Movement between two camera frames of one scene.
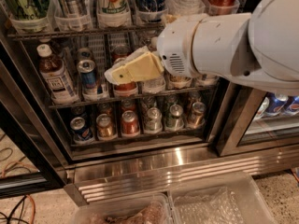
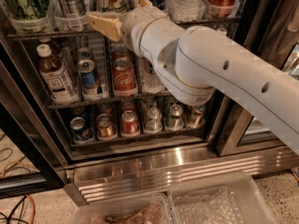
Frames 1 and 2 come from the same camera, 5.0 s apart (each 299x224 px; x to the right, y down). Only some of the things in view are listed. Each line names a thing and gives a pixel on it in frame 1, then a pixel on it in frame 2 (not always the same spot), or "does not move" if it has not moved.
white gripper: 176,47 → 135,28
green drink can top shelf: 30,2 does not move
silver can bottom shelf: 153,123 does not move
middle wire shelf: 65,104 does not move
